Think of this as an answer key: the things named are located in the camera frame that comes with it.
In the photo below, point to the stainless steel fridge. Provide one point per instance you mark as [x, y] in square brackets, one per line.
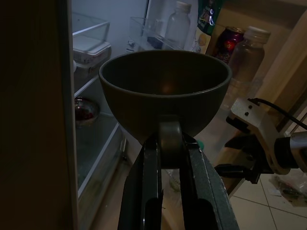
[120, 28]

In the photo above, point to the white-lined fridge door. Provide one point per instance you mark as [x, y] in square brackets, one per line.
[283, 60]

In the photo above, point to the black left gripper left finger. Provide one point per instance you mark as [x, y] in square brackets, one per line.
[144, 179]

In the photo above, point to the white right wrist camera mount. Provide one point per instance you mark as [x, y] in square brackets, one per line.
[262, 134]

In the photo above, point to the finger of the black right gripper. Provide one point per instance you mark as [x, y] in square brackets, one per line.
[230, 170]
[239, 143]

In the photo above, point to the clear bottle white cap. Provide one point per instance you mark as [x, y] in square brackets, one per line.
[178, 26]
[249, 60]

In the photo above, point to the clear crisper drawer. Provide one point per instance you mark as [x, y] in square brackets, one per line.
[96, 155]

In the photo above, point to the clear bag of items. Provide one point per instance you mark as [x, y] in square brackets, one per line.
[287, 189]

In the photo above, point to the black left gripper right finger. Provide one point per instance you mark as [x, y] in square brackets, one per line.
[204, 187]

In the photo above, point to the green snack bag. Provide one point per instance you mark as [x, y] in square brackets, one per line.
[206, 16]

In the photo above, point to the dark round mug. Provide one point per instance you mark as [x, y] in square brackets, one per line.
[165, 107]

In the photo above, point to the white lidded food container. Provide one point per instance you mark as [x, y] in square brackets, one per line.
[91, 51]

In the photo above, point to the dark purple package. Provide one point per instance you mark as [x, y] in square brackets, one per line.
[156, 41]

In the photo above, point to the wrapped bowl of red food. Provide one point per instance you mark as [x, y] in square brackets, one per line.
[85, 112]

